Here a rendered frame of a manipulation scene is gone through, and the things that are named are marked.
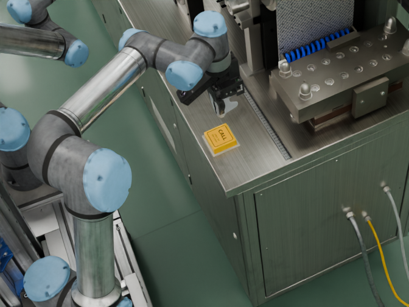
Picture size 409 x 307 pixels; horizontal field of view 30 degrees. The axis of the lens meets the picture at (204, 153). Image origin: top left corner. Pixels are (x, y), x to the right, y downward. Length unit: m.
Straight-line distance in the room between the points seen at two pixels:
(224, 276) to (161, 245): 0.29
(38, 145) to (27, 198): 0.72
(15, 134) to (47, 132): 0.56
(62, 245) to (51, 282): 0.44
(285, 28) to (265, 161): 0.37
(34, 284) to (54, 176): 0.40
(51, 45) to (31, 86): 1.61
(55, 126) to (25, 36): 0.47
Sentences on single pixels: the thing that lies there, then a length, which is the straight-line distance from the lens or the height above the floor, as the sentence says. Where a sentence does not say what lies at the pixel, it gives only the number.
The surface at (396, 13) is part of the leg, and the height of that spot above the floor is 0.84.
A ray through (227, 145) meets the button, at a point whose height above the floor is 0.92.
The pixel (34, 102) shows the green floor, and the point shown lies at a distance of 3.61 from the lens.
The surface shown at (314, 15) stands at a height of 1.13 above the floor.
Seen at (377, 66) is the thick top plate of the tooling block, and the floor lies 1.03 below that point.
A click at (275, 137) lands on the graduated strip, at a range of 2.15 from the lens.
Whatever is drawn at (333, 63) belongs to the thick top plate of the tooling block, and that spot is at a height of 1.03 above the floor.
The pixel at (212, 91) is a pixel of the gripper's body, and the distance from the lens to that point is 1.95.
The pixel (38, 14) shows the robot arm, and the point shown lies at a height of 1.20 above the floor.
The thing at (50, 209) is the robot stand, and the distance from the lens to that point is 2.35.
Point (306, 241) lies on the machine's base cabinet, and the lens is 2.53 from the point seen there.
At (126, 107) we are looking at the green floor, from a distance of 3.46.
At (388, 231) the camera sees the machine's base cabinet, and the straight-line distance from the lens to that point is 2.80.
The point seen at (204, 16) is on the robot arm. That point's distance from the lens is 1.81.
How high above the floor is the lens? 2.64
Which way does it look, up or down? 54 degrees down
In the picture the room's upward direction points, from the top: 11 degrees counter-clockwise
